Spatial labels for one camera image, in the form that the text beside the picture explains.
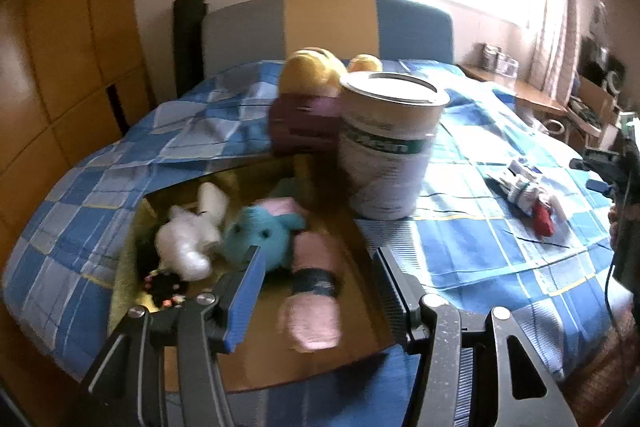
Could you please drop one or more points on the white plush toy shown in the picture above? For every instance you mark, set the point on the white plush toy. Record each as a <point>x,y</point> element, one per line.
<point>187,237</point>

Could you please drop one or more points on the clear plastic organizer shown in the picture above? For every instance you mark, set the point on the clear plastic organizer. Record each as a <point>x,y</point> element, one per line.
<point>500,59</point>

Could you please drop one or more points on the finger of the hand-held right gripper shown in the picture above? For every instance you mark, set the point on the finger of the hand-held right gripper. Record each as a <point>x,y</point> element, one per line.
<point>595,164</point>

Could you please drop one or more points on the red and white socks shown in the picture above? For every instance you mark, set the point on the red and white socks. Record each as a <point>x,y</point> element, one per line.
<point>520,192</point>

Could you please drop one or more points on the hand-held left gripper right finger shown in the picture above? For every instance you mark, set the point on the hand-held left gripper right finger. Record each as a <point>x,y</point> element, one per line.
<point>395,297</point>

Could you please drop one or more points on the black rolled mat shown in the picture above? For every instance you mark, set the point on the black rolled mat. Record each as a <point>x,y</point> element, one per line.
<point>187,47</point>

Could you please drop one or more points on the gold metal tray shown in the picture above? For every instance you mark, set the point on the gold metal tray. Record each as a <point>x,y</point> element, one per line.
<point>360,267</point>

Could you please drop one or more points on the wooden wardrobe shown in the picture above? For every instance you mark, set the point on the wooden wardrobe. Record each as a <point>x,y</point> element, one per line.
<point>60,57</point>

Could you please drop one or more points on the white powder can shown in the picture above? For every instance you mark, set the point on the white powder can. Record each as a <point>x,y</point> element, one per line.
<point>385,167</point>

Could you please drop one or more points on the grey and yellow headboard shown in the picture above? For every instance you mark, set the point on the grey and yellow headboard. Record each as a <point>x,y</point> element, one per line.
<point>325,27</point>

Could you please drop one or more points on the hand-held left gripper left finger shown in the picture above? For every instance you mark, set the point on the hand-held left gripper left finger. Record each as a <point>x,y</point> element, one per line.
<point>245,307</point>

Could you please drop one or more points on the blue plaid blanket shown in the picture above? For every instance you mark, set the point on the blue plaid blanket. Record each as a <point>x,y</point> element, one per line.
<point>475,247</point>

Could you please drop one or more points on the pink fuzzy sock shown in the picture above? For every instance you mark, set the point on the pink fuzzy sock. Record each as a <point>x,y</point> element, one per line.
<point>312,322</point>

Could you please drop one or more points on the yellow plush toy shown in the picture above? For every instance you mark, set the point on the yellow plush toy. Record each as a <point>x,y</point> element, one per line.
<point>310,67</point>

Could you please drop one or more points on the wooden desk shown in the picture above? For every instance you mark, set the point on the wooden desk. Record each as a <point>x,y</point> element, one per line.
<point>520,89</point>

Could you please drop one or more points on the teal plush toy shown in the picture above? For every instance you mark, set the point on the teal plush toy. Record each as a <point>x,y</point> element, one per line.
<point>255,229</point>

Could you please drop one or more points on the brown cardboard box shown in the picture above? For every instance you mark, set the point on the brown cardboard box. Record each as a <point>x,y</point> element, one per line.
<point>597,104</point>

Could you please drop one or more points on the purple cardboard box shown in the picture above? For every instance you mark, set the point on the purple cardboard box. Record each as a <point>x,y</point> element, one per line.
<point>305,122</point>

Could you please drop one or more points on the red christmas sock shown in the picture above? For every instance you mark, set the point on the red christmas sock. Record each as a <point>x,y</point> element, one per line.
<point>544,219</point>

